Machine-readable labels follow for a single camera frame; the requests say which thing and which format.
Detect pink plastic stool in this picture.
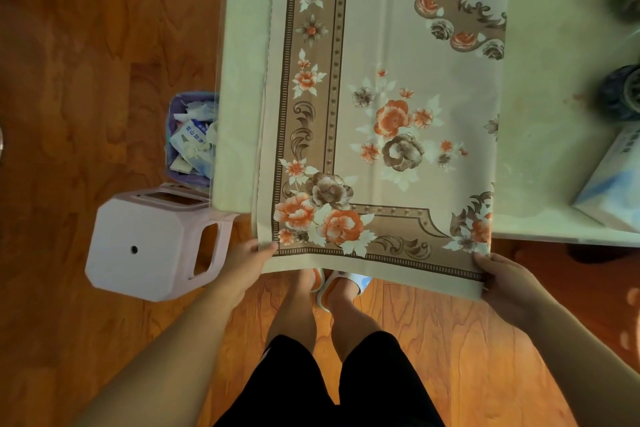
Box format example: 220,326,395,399
83,183,241,304

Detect small bin with lavender bag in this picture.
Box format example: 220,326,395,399
165,91,219,187

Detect cream marble table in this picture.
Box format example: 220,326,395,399
212,0,640,248

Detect person's black trousers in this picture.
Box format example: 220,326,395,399
215,331,446,427

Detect dark patterned canister lid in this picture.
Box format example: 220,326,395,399
599,63,640,122

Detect white blue tissue pack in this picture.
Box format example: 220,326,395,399
572,123,640,234

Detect beige floral tablecloth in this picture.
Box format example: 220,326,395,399
251,0,513,302

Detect person's left hand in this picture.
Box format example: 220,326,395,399
219,238,279,298

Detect person's right leg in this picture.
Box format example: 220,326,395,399
325,279,383,362

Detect person's left forearm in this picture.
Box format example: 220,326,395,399
75,286,251,427

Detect person's right hand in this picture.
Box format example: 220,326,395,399
472,252,551,330

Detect person's right forearm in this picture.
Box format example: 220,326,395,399
525,301,640,427

